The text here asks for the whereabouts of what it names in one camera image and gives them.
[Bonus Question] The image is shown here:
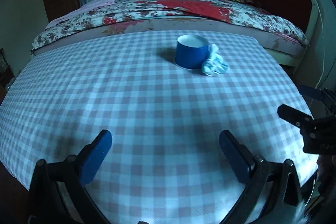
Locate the white fluffy cloth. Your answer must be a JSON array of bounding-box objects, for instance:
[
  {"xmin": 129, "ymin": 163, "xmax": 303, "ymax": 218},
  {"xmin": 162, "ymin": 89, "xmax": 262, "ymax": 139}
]
[{"xmin": 294, "ymin": 200, "xmax": 312, "ymax": 224}]

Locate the floral bed quilt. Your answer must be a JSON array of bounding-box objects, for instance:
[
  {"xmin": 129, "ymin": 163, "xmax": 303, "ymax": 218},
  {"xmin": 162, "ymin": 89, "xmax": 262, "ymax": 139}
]
[{"xmin": 30, "ymin": 0, "xmax": 310, "ymax": 53}]

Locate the blue paper cup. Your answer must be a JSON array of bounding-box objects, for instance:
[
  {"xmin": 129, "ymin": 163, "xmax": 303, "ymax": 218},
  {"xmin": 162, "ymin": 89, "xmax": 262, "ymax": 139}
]
[{"xmin": 175, "ymin": 34, "xmax": 210, "ymax": 70}]

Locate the crumpled light blue tissue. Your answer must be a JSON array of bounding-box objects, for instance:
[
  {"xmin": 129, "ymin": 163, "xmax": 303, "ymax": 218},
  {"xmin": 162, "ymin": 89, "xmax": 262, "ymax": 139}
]
[{"xmin": 201, "ymin": 43, "xmax": 230, "ymax": 76}]

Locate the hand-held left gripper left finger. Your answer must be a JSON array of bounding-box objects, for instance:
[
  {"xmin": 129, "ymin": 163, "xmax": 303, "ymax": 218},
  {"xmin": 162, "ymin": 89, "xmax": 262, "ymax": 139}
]
[{"xmin": 28, "ymin": 130, "xmax": 113, "ymax": 224}]

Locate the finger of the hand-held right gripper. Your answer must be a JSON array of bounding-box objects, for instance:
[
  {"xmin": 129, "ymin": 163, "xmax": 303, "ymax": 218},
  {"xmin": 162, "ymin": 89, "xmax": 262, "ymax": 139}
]
[
  {"xmin": 300, "ymin": 84, "xmax": 336, "ymax": 107},
  {"xmin": 277, "ymin": 104, "xmax": 336, "ymax": 154}
]

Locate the checked tablecloth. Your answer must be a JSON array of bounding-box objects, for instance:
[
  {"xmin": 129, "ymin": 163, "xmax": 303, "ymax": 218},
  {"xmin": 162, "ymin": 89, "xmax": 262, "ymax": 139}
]
[{"xmin": 0, "ymin": 30, "xmax": 320, "ymax": 224}]

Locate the pink bed sheet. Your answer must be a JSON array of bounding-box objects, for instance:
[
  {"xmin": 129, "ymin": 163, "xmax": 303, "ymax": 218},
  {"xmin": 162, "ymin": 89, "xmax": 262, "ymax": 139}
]
[{"xmin": 49, "ymin": 0, "xmax": 132, "ymax": 25}]

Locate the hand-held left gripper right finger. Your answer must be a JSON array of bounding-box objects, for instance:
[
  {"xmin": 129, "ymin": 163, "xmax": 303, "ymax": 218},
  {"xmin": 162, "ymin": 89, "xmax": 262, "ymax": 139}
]
[{"xmin": 219, "ymin": 130, "xmax": 315, "ymax": 224}]

